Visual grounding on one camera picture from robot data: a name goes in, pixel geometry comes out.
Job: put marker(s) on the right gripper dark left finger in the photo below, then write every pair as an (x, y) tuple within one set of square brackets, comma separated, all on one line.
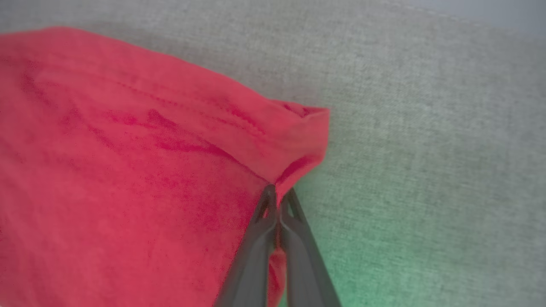
[(251, 264)]

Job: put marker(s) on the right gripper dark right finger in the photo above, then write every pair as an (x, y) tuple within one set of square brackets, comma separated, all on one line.
[(305, 268)]

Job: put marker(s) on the red garment with white stripes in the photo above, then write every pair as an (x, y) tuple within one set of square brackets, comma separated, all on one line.
[(106, 170)]

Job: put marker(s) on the grey fabric sofa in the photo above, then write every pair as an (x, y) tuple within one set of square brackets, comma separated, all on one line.
[(426, 149)]

